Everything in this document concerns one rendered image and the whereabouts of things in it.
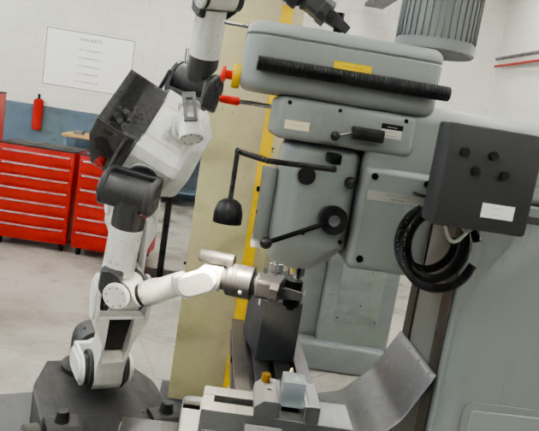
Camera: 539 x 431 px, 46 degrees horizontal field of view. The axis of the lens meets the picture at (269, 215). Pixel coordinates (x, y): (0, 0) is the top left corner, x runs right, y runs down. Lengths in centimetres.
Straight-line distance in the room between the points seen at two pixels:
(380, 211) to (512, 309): 40
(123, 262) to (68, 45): 928
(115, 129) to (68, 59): 916
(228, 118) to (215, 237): 64
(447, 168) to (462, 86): 1004
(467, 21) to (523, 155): 41
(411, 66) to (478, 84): 992
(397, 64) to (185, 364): 248
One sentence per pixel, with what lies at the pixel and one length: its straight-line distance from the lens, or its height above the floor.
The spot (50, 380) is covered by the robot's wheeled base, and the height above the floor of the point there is 57.
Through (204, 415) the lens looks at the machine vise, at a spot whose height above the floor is 101.
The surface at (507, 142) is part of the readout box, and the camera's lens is 135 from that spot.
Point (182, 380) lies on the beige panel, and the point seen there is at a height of 14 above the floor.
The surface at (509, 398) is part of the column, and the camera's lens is 172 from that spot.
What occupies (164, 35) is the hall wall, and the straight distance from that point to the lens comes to 1069.
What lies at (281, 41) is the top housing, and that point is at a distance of 148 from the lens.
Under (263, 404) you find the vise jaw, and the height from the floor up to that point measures 105.
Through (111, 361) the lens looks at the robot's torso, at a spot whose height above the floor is 75.
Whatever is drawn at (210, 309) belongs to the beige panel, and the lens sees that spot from 350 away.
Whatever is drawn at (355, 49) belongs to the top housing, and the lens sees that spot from 150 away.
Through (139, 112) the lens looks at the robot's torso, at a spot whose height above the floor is 163.
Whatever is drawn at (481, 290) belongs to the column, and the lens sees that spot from 161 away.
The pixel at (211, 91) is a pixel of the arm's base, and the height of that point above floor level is 172.
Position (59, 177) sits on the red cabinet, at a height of 74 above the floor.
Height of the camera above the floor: 169
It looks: 9 degrees down
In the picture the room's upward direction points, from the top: 9 degrees clockwise
